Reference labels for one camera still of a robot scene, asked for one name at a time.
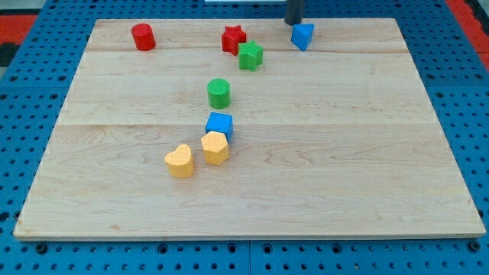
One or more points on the blue triangle block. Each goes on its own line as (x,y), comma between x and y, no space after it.
(302,35)

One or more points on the yellow hexagon block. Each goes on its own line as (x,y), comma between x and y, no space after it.
(215,148)

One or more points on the blue cube block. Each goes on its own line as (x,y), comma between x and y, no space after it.
(220,122)

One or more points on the green cylinder block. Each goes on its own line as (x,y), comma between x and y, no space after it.
(219,93)

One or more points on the yellow heart block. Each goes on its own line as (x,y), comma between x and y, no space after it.
(180,162)

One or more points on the light wooden board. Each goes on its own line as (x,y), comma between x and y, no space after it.
(337,142)

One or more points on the green star block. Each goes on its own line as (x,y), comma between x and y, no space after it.
(250,55)

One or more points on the red star block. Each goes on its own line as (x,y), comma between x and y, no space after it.
(231,38)

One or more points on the red cylinder block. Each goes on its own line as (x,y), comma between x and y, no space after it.
(143,37)

